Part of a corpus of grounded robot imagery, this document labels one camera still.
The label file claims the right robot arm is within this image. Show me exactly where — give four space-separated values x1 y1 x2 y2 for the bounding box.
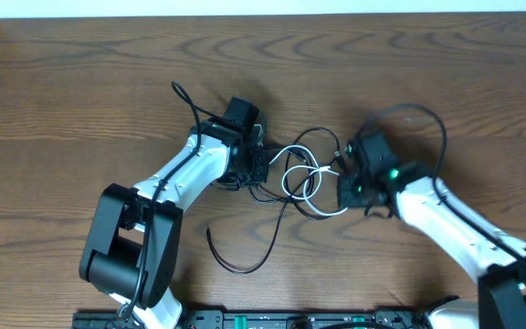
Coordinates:
337 162 526 328

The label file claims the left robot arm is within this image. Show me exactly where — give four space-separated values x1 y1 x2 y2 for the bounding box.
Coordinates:
79 121 268 328

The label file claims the clear tape strip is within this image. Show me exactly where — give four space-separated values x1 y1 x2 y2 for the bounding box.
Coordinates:
404 116 438 124

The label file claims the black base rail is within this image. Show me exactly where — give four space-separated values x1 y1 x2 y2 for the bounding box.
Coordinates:
71 309 428 329

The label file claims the white USB cable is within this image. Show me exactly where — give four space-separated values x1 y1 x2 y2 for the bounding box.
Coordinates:
268 144 349 218

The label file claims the thin black cable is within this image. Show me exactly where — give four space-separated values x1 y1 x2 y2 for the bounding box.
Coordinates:
205 175 312 275

